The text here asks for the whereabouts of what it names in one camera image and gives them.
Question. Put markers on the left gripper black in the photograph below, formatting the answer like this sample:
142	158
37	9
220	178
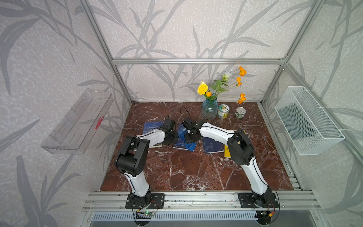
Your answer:
176	139

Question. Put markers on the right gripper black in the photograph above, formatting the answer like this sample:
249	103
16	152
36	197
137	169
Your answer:
187	141

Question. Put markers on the Little Prince blue book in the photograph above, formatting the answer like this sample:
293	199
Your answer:
180	144

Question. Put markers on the dark navy Chinese book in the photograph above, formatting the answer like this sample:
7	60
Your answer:
212	146

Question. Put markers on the Animal Farm book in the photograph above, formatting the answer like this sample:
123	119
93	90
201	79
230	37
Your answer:
150	126

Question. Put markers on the yellow book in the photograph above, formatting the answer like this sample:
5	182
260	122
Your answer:
227	152

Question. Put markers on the blue cloth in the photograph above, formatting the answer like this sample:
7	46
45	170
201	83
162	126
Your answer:
190	146

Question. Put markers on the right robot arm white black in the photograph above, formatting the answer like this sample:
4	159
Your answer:
242	153

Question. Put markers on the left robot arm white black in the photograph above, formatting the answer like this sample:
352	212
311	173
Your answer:
132	156

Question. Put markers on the glass vase teal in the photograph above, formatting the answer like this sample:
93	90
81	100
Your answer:
209	108

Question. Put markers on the green white tin can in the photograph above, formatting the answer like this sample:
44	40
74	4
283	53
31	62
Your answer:
223	111

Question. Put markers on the open silver tin can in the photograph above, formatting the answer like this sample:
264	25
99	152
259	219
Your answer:
240	113

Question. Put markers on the left circuit board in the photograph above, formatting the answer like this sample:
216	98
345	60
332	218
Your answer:
141	214

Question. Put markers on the circuit board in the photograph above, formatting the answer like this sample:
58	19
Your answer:
141	214
263	217

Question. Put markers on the clear acrylic shelf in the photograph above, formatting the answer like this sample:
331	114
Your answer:
76	130

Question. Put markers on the right circuit board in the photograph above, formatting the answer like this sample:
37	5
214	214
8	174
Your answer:
263	217

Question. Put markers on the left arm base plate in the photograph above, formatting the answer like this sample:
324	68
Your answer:
150	200

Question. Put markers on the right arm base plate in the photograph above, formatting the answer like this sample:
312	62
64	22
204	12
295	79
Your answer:
247	200

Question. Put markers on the aluminium front rail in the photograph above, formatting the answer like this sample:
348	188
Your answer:
201	201

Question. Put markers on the white wire basket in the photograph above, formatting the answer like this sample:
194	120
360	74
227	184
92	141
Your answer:
310	128

